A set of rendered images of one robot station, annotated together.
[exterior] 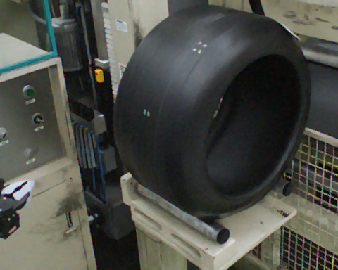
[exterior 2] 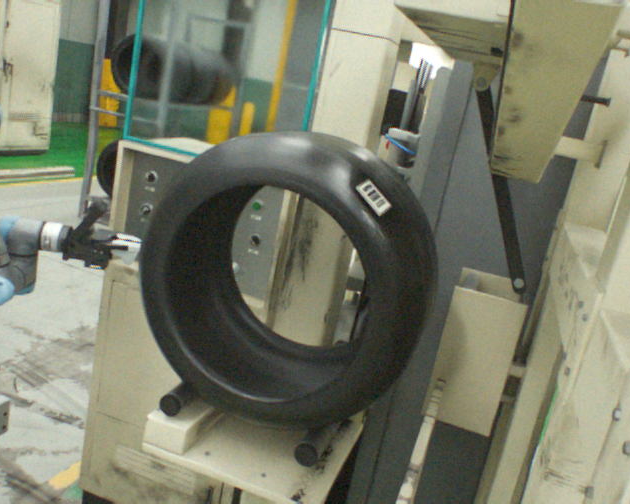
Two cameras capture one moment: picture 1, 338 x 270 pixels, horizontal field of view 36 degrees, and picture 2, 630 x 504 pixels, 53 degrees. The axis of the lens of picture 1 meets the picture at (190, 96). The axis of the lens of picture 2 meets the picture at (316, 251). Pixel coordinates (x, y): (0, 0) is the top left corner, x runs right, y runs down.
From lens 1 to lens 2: 131 cm
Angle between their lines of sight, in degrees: 55
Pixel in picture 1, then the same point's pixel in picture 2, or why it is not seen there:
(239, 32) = (274, 143)
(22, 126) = (238, 237)
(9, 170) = not seen: hidden behind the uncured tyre
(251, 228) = (246, 466)
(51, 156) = (253, 291)
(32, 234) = not seen: hidden behind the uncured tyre
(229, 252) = (170, 437)
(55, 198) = not seen: hidden behind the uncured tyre
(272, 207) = (307, 484)
